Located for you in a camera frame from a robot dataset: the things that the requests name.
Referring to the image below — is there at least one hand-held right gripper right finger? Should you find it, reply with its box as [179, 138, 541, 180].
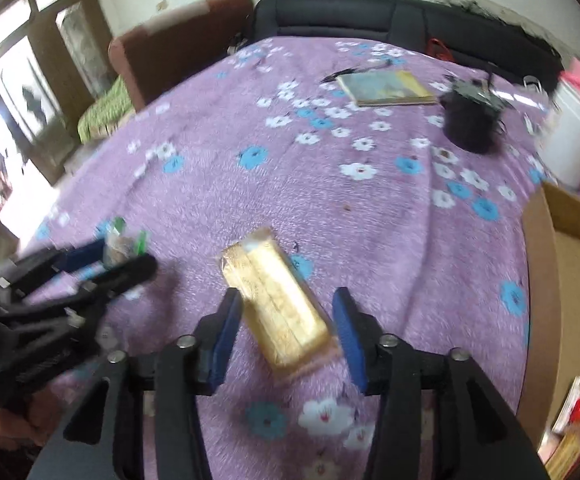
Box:
[332, 286, 551, 480]

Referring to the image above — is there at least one black sofa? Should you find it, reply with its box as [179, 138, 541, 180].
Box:
[252, 0, 568, 93]

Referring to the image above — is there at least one shallow cardboard box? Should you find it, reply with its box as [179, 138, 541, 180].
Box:
[522, 182, 580, 480]

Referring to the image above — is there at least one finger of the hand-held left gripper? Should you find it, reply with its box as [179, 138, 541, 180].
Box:
[62, 253, 159, 322]
[5, 237, 110, 295]

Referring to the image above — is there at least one person's left hand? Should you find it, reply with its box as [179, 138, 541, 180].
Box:
[0, 392, 46, 449]

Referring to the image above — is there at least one black cylindrical container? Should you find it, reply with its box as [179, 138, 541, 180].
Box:
[438, 76, 509, 155]

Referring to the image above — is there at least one green cushion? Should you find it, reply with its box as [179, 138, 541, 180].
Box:
[77, 75, 137, 144]

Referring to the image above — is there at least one brown chair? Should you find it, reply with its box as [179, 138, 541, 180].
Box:
[108, 0, 257, 111]

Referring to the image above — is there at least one beige cracker packet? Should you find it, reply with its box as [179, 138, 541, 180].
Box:
[544, 430, 580, 480]

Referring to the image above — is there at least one white plastic jar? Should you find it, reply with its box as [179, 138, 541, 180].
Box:
[538, 77, 580, 192]

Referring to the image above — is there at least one yellow notebook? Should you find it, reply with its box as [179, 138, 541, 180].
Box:
[336, 69, 439, 108]

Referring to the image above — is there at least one green snack packet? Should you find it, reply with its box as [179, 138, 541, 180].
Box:
[102, 216, 149, 267]

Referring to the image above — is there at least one black pen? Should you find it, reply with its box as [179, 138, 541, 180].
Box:
[320, 62, 371, 83]

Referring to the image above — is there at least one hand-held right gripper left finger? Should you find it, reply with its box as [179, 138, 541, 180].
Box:
[25, 286, 245, 480]

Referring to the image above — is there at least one yellow cracker packet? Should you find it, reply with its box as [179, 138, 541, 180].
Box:
[220, 227, 331, 374]

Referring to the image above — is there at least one wooden glass door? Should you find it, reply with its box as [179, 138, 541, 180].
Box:
[0, 0, 113, 186]

